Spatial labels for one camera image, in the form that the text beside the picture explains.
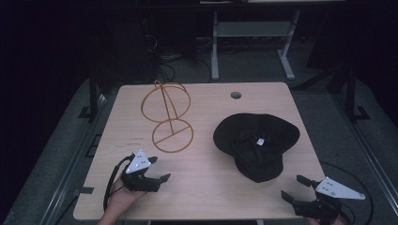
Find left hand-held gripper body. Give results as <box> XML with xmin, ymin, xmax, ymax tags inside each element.
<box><xmin>120</xmin><ymin>148</ymin><xmax>162</xmax><ymax>193</ymax></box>

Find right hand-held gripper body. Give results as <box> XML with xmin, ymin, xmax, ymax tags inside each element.
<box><xmin>292</xmin><ymin>176</ymin><xmax>366</xmax><ymax>224</ymax></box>

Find person's left hand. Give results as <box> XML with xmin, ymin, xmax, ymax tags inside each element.
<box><xmin>107</xmin><ymin>176</ymin><xmax>148</xmax><ymax>211</ymax></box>

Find person's right hand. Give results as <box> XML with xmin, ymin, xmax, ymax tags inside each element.
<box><xmin>306</xmin><ymin>215</ymin><xmax>346</xmax><ymax>225</ymax></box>

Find black bucket hat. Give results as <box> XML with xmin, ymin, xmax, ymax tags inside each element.
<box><xmin>212</xmin><ymin>112</ymin><xmax>301</xmax><ymax>184</ymax></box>

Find grey metal stand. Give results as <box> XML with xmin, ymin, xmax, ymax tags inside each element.
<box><xmin>210</xmin><ymin>8</ymin><xmax>301</xmax><ymax>82</ymax></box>

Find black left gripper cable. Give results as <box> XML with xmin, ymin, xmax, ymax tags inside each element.
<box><xmin>102</xmin><ymin>153</ymin><xmax>136</xmax><ymax>213</ymax></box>

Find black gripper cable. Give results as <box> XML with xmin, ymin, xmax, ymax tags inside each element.
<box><xmin>318</xmin><ymin>159</ymin><xmax>375</xmax><ymax>225</ymax></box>
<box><xmin>102</xmin><ymin>153</ymin><xmax>136</xmax><ymax>213</ymax></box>

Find gold wire hat stand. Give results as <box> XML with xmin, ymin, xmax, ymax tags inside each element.
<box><xmin>140</xmin><ymin>79</ymin><xmax>194</xmax><ymax>154</ymax></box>

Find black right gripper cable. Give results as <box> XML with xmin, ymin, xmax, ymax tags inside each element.
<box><xmin>318</xmin><ymin>159</ymin><xmax>375</xmax><ymax>225</ymax></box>

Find metal floor rail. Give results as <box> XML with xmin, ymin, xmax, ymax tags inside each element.
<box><xmin>38</xmin><ymin>93</ymin><xmax>109</xmax><ymax>225</ymax></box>
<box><xmin>332</xmin><ymin>93</ymin><xmax>398</xmax><ymax>217</ymax></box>

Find black frame post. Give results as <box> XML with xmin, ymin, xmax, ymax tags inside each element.
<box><xmin>343</xmin><ymin>65</ymin><xmax>372</xmax><ymax>123</ymax></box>
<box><xmin>78</xmin><ymin>67</ymin><xmax>103</xmax><ymax>121</ymax></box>

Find tangle of black floor cables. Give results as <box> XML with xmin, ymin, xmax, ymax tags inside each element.
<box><xmin>144</xmin><ymin>34</ymin><xmax>214</xmax><ymax>83</ymax></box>

